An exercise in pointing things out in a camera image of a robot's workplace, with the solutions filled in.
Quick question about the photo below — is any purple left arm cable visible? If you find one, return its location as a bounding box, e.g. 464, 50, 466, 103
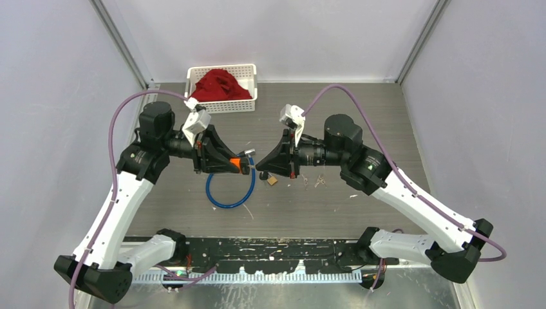
68, 89, 218, 309

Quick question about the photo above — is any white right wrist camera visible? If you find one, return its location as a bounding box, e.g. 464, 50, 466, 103
279, 104, 306, 146

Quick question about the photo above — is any black headed key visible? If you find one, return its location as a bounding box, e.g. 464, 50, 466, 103
250, 165, 270, 181

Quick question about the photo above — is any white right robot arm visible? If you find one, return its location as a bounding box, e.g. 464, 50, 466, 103
256, 114, 493, 283

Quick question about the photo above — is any orange black padlock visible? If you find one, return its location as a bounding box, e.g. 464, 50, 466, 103
230, 156, 251, 175

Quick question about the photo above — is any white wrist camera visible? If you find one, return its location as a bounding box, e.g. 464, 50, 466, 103
279, 104, 306, 146
182, 109, 211, 147

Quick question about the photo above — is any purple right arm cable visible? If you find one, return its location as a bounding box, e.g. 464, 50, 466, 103
301, 84, 507, 291

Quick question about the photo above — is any silver key bunch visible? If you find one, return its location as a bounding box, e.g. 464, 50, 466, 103
314, 174, 327, 188

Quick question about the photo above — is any blue cable lock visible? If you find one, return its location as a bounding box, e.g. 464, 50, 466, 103
205, 149, 257, 209

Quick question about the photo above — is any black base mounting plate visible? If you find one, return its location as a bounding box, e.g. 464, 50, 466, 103
160, 238, 379, 274

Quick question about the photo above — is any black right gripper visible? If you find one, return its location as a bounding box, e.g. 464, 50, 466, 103
257, 127, 346, 179

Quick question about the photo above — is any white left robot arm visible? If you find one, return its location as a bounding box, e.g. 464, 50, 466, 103
54, 102, 251, 304

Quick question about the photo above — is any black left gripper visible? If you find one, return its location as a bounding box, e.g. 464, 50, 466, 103
162, 124, 242, 174

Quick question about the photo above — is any red cloth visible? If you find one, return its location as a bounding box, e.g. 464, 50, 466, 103
191, 69, 252, 102

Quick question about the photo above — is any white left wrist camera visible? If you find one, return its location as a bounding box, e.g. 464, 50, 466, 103
182, 109, 211, 147

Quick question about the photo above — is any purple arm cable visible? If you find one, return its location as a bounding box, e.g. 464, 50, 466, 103
301, 84, 507, 291
68, 89, 218, 309

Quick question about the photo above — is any brass padlock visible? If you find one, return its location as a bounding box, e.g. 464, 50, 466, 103
267, 176, 278, 186

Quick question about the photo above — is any white perforated plastic basket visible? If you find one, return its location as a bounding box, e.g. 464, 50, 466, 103
185, 64, 258, 114

